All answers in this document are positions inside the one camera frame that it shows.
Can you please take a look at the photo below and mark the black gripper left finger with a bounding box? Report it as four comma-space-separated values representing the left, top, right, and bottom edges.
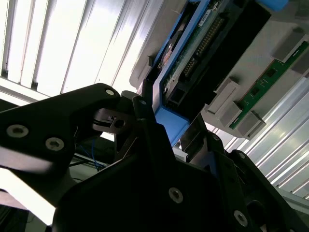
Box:
0, 79, 176, 170

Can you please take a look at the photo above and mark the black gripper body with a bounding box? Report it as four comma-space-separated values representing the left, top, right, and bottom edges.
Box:
52, 154, 244, 232

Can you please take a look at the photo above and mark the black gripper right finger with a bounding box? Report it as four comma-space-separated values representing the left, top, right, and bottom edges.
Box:
181, 113, 302, 232

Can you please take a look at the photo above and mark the hard disk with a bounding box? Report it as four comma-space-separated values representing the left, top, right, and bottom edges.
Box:
144, 0, 289, 148

